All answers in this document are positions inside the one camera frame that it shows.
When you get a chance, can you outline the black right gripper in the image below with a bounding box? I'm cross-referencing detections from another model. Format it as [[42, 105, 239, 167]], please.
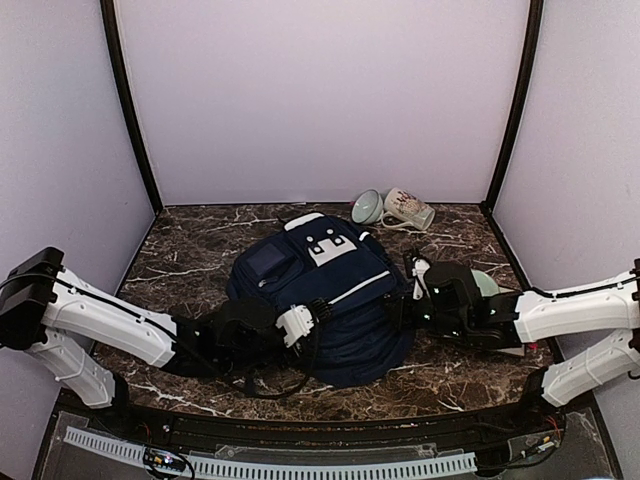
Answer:
[[384, 289, 470, 340]]

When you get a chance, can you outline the navy blue student backpack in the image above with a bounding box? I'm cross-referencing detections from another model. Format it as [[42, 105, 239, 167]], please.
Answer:
[[226, 212, 415, 388]]

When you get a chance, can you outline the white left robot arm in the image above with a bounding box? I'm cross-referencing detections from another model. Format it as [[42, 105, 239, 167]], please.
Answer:
[[1, 247, 332, 436]]

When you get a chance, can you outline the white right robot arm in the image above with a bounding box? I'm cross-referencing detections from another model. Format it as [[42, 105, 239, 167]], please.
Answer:
[[385, 252, 639, 434]]

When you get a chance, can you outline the white floral mug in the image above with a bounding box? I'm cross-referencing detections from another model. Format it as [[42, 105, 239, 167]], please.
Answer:
[[381, 187, 435, 232]]

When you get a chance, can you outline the tipped celadon bowl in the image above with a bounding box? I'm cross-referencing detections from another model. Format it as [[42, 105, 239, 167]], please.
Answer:
[[351, 189, 384, 225]]

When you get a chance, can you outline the upright celadon bowl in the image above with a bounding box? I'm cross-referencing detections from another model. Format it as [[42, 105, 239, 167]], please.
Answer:
[[471, 269, 501, 297]]

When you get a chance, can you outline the small green circuit board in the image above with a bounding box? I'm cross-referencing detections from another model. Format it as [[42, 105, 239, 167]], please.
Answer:
[[142, 448, 186, 474]]

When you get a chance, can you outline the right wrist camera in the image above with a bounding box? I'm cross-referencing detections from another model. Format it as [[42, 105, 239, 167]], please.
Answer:
[[410, 257, 431, 301]]

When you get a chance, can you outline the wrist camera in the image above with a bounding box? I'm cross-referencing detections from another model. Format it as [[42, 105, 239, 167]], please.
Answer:
[[276, 305, 316, 348], [410, 257, 431, 301]]

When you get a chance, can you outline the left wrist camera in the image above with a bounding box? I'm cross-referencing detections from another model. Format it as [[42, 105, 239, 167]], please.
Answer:
[[276, 305, 316, 348]]

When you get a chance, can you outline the right black frame post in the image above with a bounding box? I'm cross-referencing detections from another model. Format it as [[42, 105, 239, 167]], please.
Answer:
[[480, 0, 544, 217]]

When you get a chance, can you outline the black frame post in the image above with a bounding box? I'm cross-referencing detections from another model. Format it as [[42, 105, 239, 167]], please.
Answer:
[[480, 0, 544, 217], [99, 0, 164, 216]]

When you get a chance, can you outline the grey slotted cable duct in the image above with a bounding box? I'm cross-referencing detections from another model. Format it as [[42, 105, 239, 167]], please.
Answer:
[[63, 427, 478, 479]]

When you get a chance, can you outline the black front rail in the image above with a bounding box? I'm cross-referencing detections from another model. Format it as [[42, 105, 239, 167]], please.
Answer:
[[92, 403, 567, 450]]

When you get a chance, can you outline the left black frame post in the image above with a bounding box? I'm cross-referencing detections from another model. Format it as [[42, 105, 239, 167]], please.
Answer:
[[99, 0, 164, 216]]

